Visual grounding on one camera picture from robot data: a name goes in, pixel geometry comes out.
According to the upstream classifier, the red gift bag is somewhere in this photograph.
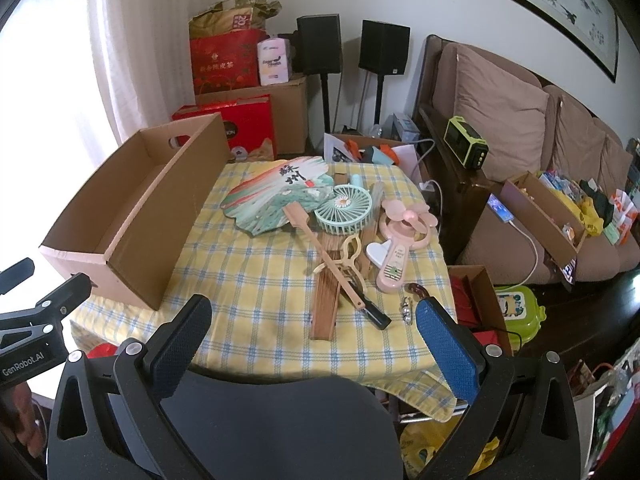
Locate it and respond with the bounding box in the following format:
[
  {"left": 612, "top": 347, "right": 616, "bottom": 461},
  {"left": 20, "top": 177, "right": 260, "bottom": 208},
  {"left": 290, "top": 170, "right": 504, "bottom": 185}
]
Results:
[{"left": 189, "top": 29, "right": 268, "bottom": 95}]

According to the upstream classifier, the brown sofa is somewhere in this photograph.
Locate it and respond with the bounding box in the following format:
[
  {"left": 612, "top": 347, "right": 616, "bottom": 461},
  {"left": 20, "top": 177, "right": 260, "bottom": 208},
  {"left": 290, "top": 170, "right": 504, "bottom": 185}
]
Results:
[{"left": 415, "top": 34, "right": 640, "bottom": 291}]

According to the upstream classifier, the white paper shopping bag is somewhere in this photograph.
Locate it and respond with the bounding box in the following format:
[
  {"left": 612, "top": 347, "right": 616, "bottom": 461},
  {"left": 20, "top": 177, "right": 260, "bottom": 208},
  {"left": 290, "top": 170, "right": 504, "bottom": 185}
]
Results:
[{"left": 572, "top": 340, "right": 640, "bottom": 466}]

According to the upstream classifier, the brown cardboard box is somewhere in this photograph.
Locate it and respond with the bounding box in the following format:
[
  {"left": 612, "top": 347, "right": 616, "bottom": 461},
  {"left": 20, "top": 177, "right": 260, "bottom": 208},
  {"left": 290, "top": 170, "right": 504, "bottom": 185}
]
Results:
[{"left": 39, "top": 112, "right": 232, "bottom": 311}]

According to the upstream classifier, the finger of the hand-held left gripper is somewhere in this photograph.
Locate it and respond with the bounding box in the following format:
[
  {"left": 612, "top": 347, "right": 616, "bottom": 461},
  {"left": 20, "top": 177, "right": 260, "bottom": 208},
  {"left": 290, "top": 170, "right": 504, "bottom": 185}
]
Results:
[
  {"left": 0, "top": 273, "right": 96, "bottom": 333},
  {"left": 0, "top": 258, "right": 35, "bottom": 295}
]

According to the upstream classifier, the green plastic lunchbox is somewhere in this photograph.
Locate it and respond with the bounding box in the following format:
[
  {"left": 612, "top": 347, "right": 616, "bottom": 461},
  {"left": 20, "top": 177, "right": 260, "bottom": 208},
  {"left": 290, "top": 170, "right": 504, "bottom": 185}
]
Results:
[{"left": 494, "top": 284, "right": 541, "bottom": 346}]

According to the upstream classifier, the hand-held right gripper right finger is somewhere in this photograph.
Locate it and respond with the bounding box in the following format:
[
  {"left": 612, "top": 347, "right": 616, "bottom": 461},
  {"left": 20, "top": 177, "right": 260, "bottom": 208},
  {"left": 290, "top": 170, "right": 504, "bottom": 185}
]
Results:
[{"left": 415, "top": 297, "right": 593, "bottom": 480}]

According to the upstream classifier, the cardboard box of tools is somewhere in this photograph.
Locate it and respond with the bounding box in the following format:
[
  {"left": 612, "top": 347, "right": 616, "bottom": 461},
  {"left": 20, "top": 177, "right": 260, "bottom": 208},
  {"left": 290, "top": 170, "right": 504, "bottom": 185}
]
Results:
[{"left": 322, "top": 131, "right": 418, "bottom": 173}]

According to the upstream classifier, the grey plastic case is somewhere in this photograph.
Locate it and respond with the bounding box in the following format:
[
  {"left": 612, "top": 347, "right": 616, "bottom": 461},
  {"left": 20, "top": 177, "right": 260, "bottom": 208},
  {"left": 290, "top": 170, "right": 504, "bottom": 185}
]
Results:
[{"left": 391, "top": 112, "right": 420, "bottom": 142}]

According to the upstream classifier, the black folding fan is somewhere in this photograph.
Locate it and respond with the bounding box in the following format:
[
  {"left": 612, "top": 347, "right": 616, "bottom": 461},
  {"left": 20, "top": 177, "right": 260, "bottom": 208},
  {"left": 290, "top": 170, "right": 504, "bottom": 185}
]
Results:
[{"left": 350, "top": 280, "right": 392, "bottom": 331}]

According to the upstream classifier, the brown wooden folding fan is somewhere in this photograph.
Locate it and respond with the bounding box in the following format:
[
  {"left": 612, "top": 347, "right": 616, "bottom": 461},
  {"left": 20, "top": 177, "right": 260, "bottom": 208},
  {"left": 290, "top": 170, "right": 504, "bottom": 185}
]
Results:
[{"left": 309, "top": 255, "right": 361, "bottom": 342}]

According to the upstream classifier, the pile of assorted packets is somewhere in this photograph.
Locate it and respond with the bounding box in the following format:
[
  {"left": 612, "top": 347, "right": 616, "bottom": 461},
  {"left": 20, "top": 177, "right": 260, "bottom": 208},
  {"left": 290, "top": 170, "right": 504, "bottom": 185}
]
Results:
[{"left": 537, "top": 167, "right": 640, "bottom": 248}]

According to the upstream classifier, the red gift box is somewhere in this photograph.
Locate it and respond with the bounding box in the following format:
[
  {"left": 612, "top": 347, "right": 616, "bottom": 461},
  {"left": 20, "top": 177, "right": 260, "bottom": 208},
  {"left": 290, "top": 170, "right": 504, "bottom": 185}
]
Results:
[{"left": 171, "top": 96, "right": 277, "bottom": 162}]

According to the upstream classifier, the person's left hand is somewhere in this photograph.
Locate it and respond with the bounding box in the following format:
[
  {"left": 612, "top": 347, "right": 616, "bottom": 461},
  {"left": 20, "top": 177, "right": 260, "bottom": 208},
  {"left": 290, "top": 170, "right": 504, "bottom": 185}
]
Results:
[{"left": 0, "top": 380, "right": 48, "bottom": 461}]

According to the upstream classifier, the white heart-shaped object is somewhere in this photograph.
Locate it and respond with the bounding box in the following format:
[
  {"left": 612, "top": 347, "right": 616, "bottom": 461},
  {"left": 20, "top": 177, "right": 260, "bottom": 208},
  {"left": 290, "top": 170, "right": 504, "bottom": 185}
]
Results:
[{"left": 366, "top": 241, "right": 397, "bottom": 273}]

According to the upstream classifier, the gold paper bag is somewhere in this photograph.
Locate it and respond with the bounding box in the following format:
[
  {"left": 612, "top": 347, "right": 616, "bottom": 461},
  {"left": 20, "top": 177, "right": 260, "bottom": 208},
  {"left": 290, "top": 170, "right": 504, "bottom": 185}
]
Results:
[{"left": 189, "top": 0, "right": 282, "bottom": 40}]

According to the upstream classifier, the smartphone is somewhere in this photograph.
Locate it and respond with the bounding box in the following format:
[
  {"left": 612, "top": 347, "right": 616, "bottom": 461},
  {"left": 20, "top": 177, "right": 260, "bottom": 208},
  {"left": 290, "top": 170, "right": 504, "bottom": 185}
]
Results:
[{"left": 487, "top": 194, "right": 516, "bottom": 224}]

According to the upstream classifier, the yellow plastic pouch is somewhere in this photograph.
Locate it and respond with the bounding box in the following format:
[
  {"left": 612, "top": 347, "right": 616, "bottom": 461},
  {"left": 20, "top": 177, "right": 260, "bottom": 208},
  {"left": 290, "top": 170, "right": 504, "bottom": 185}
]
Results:
[{"left": 579, "top": 197, "right": 604, "bottom": 237}]

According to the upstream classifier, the red paper bag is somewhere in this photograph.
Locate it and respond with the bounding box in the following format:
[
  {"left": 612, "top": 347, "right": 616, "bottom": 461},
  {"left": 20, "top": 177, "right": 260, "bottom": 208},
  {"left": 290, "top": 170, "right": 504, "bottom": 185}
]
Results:
[{"left": 451, "top": 280, "right": 485, "bottom": 328}]

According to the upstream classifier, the white pink tissue pack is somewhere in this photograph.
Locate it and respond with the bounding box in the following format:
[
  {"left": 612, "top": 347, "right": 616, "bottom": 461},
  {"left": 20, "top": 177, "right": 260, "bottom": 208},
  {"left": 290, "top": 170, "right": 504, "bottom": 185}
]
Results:
[{"left": 257, "top": 37, "right": 292, "bottom": 87}]

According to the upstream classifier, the printed paper hand fan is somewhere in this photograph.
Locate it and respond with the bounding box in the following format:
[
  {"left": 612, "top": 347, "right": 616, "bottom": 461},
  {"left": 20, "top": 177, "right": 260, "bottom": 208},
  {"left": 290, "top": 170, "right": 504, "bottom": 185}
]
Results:
[{"left": 221, "top": 156, "right": 336, "bottom": 237}]

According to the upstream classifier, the white charging cable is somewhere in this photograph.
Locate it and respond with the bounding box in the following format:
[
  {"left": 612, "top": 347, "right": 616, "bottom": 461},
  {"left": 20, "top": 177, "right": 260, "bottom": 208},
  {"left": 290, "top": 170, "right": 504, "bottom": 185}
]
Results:
[{"left": 507, "top": 217, "right": 540, "bottom": 287}]

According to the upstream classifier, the cardboard box with red bag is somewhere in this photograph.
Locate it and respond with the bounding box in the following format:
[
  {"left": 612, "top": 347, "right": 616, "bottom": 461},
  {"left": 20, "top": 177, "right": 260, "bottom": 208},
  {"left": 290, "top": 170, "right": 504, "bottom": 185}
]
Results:
[{"left": 446, "top": 264, "right": 515, "bottom": 356}]

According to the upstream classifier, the black speaker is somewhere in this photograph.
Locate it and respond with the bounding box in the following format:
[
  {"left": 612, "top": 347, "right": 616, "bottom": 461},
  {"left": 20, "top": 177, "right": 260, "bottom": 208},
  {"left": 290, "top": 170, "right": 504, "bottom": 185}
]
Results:
[
  {"left": 359, "top": 20, "right": 412, "bottom": 74},
  {"left": 296, "top": 14, "right": 344, "bottom": 76}
]

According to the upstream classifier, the white curtain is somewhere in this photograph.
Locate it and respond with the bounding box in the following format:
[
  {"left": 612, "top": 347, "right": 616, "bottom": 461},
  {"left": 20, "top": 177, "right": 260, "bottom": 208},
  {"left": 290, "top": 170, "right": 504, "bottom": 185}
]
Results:
[{"left": 0, "top": 0, "right": 197, "bottom": 281}]

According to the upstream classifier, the cream plastic looped tool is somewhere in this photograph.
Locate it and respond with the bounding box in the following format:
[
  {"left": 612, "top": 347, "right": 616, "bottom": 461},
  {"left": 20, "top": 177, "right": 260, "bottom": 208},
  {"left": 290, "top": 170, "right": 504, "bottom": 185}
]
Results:
[{"left": 312, "top": 234, "right": 373, "bottom": 291}]

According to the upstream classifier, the slim bamboo folding fan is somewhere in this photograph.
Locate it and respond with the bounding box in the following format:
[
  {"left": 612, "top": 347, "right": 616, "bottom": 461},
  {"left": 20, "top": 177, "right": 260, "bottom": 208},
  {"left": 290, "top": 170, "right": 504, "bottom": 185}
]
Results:
[{"left": 360, "top": 182, "right": 388, "bottom": 266}]

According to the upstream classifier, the white printed sheet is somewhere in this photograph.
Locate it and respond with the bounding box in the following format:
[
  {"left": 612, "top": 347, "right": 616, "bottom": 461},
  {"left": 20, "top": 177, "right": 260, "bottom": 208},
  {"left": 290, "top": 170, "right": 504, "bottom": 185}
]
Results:
[{"left": 323, "top": 132, "right": 352, "bottom": 162}]

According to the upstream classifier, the pink handheld fan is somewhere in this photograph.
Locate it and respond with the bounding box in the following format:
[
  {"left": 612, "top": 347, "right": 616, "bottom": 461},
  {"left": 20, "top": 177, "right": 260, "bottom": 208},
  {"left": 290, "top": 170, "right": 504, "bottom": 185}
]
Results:
[{"left": 375, "top": 196, "right": 440, "bottom": 294}]

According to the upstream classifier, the large closed cardboard box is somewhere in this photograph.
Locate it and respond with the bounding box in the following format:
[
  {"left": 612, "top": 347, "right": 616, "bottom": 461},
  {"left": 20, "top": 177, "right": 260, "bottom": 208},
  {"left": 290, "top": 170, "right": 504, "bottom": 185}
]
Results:
[{"left": 195, "top": 74, "right": 309, "bottom": 156}]

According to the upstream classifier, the mint green handheld fan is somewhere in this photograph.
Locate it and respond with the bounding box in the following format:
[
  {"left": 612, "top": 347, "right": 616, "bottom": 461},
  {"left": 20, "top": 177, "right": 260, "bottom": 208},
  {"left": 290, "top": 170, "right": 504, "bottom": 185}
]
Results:
[{"left": 314, "top": 174, "right": 375, "bottom": 237}]

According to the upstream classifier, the orange black tool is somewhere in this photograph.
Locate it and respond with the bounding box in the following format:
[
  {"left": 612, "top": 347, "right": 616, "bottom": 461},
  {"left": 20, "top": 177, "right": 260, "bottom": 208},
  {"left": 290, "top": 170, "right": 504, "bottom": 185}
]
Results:
[{"left": 345, "top": 137, "right": 401, "bottom": 166}]

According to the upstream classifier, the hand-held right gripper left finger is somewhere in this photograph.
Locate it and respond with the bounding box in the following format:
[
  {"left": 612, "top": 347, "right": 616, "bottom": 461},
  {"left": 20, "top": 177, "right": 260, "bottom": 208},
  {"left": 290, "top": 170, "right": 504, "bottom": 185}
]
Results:
[{"left": 47, "top": 294, "right": 213, "bottom": 480}]

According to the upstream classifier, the yellow plastic bag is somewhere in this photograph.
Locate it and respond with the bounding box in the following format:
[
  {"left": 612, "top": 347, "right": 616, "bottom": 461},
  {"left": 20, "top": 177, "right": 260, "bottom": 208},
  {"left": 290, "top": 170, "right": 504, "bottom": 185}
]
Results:
[{"left": 400, "top": 417, "right": 501, "bottom": 480}]

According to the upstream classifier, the yellow checked tablecloth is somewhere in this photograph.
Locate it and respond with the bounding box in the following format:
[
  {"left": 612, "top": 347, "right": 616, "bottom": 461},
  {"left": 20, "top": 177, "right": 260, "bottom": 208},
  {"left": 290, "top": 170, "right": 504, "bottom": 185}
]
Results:
[{"left": 67, "top": 157, "right": 458, "bottom": 423}]

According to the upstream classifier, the green black power station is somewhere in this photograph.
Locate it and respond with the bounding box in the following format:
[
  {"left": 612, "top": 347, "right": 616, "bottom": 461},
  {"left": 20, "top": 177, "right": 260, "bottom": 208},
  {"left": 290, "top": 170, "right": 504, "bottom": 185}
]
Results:
[{"left": 444, "top": 116, "right": 490, "bottom": 171}]

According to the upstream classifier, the narrow cardboard box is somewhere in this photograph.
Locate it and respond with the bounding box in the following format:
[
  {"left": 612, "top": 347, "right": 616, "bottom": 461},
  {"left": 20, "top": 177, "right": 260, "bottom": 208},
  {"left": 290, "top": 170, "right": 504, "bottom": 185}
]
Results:
[{"left": 500, "top": 172, "right": 587, "bottom": 273}]

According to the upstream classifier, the large brown sofa cushion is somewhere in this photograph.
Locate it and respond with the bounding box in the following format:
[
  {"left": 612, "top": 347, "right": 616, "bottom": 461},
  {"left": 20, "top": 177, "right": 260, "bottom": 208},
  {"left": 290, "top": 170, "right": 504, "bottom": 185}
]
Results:
[{"left": 452, "top": 42, "right": 551, "bottom": 183}]

